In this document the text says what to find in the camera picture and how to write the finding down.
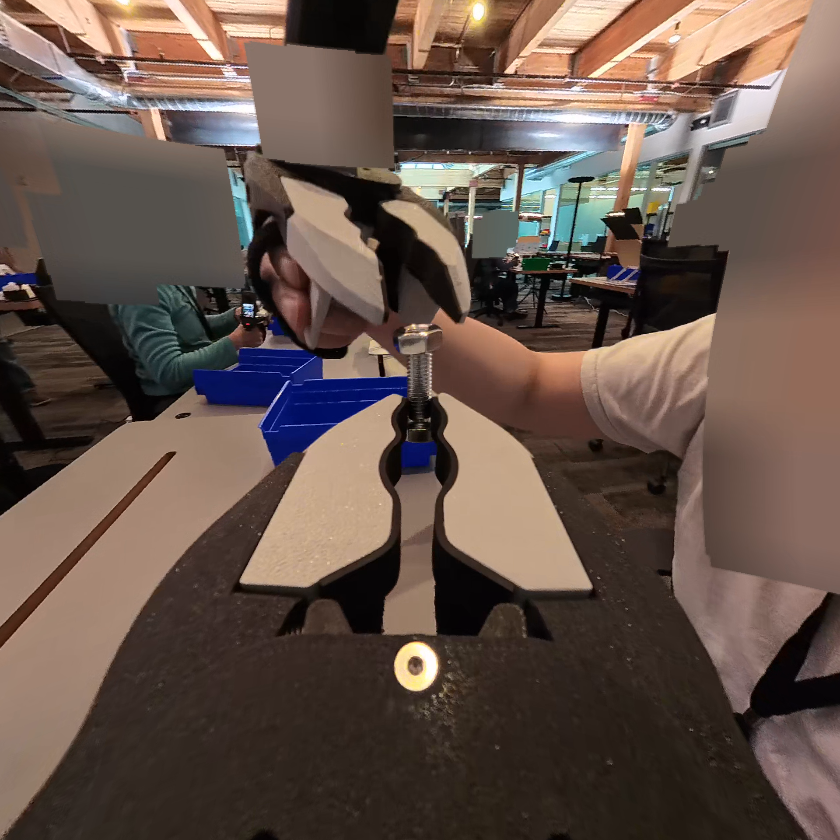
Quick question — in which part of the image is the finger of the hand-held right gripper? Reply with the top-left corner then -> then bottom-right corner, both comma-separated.
280,175 -> 391,351
378,195 -> 471,325

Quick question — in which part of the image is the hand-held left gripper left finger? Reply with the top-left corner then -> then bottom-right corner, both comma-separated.
237,394 -> 408,634

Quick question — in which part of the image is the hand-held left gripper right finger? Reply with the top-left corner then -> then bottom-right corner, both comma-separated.
431,393 -> 595,635

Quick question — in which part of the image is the blue plastic bin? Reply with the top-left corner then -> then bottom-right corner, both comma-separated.
260,377 -> 439,473
195,347 -> 324,408

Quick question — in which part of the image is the silver hex bolt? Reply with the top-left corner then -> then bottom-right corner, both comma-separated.
397,323 -> 445,427

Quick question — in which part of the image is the person's right forearm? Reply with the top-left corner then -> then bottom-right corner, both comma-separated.
434,315 -> 618,442

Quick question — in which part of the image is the person's right hand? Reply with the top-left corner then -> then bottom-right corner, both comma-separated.
260,250 -> 447,358

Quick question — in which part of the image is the wooden desk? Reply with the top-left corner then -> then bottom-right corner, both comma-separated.
518,267 -> 581,329

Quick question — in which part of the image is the black mesh chair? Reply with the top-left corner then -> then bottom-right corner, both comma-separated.
630,243 -> 731,353

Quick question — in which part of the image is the black office chair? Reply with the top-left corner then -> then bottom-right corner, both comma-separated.
33,260 -> 148,424

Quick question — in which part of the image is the black shoulder strap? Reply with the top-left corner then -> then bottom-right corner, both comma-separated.
739,594 -> 840,739

